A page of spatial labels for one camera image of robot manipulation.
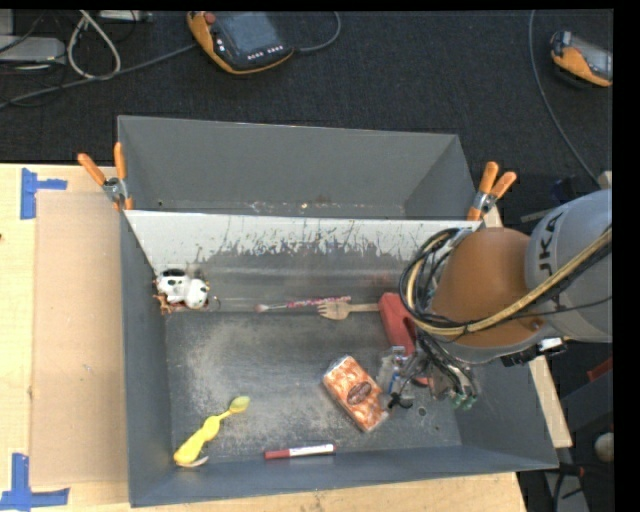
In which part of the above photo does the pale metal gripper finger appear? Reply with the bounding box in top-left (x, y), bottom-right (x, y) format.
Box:
top-left (387, 345), bottom-right (419, 374)
top-left (377, 368), bottom-right (416, 409)

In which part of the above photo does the orange printed packet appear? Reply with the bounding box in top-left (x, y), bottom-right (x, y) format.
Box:
top-left (320, 354), bottom-right (391, 434)

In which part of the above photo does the red plastic object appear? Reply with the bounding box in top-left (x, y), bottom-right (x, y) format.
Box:
top-left (377, 291), bottom-right (419, 357)

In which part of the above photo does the wooden fork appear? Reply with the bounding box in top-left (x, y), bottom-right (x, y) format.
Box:
top-left (316, 299), bottom-right (382, 322)

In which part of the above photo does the grey metal bin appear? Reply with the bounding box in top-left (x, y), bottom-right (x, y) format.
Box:
top-left (116, 114), bottom-right (561, 509)

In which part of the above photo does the red and white marker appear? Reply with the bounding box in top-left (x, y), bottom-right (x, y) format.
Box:
top-left (263, 441), bottom-right (338, 462)

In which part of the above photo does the yellow toothbrush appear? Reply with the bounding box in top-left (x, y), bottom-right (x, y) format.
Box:
top-left (172, 395), bottom-right (252, 469)

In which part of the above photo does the white and black toy dog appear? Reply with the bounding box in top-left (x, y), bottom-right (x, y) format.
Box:
top-left (155, 268), bottom-right (212, 311)

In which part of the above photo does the brown cardboard board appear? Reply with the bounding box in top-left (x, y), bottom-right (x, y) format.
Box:
top-left (28, 188), bottom-right (132, 489)

